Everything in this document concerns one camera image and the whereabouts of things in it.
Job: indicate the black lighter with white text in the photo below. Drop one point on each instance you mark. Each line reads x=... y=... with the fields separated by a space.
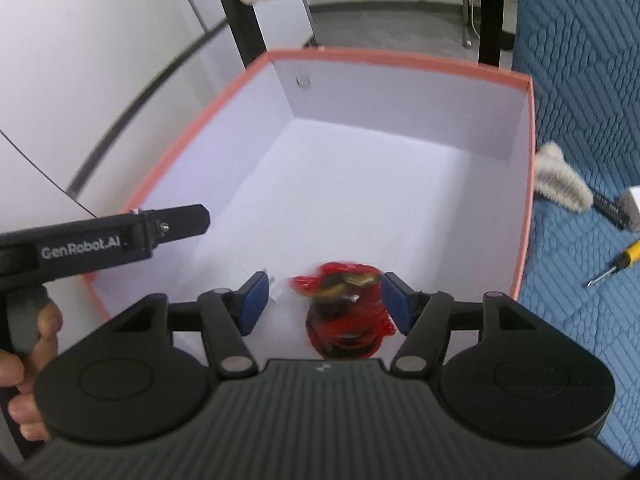
x=609 y=210

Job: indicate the white power adapter plug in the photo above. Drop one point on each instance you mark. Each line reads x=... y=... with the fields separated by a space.
x=630 y=204

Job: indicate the person's left hand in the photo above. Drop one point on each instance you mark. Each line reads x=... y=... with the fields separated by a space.
x=21 y=372

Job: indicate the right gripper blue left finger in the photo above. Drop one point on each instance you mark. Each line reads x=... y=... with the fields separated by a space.
x=228 y=317

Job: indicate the red toy figure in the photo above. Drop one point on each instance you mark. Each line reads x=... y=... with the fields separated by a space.
x=346 y=319

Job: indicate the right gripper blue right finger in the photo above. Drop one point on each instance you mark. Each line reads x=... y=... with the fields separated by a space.
x=424 y=321

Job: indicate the white fluffy hair clip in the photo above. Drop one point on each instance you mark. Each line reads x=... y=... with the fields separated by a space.
x=557 y=181

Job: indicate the blue textured sofa cover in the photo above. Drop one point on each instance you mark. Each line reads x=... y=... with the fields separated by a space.
x=583 y=56

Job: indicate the pink storage box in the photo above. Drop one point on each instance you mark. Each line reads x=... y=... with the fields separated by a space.
x=415 y=165

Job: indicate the yellow handled screwdriver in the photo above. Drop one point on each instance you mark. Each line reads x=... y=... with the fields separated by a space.
x=624 y=260

